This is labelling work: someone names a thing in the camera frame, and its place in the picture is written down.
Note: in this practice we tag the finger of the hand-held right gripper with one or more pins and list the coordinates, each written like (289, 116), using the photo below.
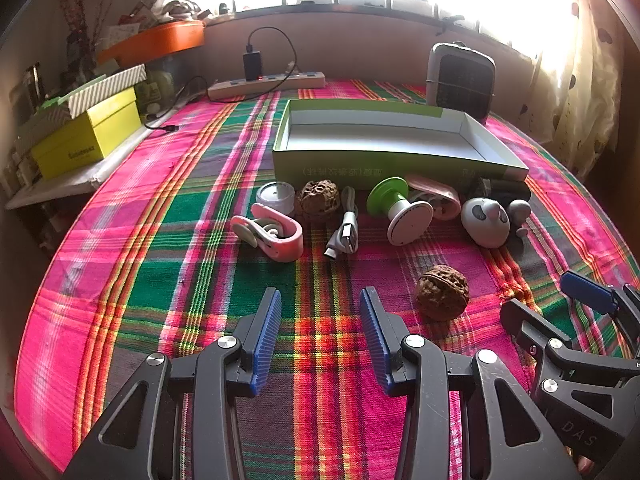
(587, 290)
(520, 317)

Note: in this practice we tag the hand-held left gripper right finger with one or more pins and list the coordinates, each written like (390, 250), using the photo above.
(375, 340)

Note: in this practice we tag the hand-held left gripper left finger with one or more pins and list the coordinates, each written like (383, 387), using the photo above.
(267, 340)

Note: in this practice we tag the wrinkled brown walnut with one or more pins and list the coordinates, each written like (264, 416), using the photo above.
(442, 292)
(317, 199)

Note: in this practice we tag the pink plastic clip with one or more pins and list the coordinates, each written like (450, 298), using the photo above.
(287, 245)
(440, 192)

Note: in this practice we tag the white panda-shaped gadget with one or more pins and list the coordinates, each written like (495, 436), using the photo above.
(482, 222)

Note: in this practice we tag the small white knob hook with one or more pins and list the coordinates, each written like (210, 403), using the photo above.
(520, 209)

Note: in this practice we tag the green white spool holder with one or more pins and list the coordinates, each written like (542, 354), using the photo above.
(407, 220)

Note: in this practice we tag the black power bank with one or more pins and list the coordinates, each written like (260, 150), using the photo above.
(500, 187)

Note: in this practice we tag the white round container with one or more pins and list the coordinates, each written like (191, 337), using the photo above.
(275, 195)

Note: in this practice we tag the green cardboard box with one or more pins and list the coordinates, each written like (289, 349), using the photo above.
(380, 135)

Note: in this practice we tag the pink green plaid cloth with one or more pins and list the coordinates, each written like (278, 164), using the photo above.
(150, 240)

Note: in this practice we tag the spotted cream curtain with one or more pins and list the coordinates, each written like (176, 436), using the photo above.
(575, 75)

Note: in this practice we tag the grey space heater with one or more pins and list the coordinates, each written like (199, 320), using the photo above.
(465, 80)

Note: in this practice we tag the white shelf board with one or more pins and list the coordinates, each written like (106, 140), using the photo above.
(60, 192)

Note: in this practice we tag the beige power strip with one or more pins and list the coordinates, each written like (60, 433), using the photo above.
(270, 85)

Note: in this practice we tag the yellow box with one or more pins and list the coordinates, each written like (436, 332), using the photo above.
(85, 135)

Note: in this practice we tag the white plug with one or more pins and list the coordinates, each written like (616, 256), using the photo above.
(291, 66)

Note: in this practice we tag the black charger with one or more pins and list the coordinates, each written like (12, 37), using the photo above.
(252, 65)

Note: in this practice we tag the striped white box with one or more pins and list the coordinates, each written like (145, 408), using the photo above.
(105, 85)

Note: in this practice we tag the orange tray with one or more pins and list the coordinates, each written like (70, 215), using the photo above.
(165, 37)

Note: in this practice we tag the dried red branches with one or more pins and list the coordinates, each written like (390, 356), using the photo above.
(75, 5)

